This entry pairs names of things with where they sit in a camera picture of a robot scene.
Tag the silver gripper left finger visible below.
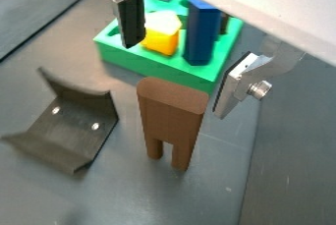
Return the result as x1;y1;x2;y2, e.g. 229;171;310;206
113;0;146;48

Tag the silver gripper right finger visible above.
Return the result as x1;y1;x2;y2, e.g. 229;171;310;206
213;35;306;119

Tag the green shape sorter board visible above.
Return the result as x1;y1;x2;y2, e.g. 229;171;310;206
94;0;243;94

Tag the yellow pentagon block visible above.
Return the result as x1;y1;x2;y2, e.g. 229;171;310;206
141;11;183;56

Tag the blue hexagonal prism block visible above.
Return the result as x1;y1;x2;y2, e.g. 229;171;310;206
183;0;221;66

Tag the brown star block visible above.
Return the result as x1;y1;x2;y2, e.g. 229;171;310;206
219;13;230;34

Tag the black curved holder bracket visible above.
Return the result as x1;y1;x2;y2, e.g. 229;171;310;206
3;68;119;174

